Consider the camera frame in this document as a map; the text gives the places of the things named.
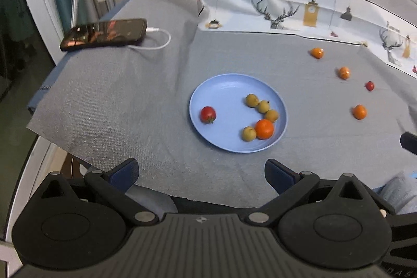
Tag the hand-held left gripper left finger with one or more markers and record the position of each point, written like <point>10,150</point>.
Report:
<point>125,172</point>

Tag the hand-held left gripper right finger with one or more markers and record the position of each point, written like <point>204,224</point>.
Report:
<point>279,174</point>

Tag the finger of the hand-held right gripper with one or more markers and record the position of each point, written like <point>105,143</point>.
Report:
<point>383,211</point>
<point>409,143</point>

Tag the small orange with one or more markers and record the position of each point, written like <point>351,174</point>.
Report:
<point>316,53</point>
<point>344,73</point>
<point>359,112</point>
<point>264,129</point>

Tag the yellow-green longan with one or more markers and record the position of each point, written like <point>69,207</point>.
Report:
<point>251,100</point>
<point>249,133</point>
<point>263,106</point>
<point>271,115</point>

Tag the blue plate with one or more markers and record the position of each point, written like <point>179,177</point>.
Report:
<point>228,134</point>

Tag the person's right leg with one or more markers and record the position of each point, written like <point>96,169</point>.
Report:
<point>400,193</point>

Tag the person's leg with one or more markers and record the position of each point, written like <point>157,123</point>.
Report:
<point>150,198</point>
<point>400,193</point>

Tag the person's left leg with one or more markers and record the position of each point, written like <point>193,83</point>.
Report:
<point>150,198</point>

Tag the grey table cloth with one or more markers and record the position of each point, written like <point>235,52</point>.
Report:
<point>130,115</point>

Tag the small red cherry tomato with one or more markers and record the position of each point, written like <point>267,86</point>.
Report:
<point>369,86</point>

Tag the black smartphone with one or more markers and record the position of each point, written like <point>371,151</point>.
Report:
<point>104,33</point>

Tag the white printed deer cloth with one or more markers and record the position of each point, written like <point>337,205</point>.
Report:
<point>234,4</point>

